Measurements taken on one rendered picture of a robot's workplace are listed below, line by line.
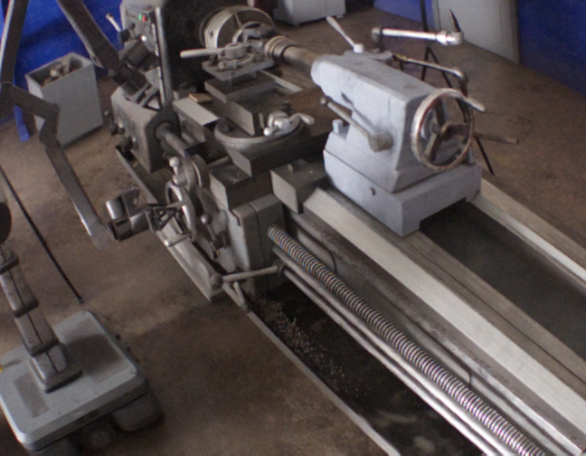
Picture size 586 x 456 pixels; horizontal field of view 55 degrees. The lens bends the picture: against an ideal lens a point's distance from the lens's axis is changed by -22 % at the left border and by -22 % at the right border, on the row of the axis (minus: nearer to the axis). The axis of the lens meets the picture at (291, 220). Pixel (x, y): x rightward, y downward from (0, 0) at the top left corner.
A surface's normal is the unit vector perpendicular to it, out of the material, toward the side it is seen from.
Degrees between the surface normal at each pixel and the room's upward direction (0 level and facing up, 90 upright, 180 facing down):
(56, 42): 90
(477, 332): 36
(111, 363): 0
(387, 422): 0
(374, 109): 76
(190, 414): 0
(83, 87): 90
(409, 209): 90
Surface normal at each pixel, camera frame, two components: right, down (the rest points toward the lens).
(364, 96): -0.86, 0.25
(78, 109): 0.60, 0.40
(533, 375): -0.59, -0.45
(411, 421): -0.11, -0.82
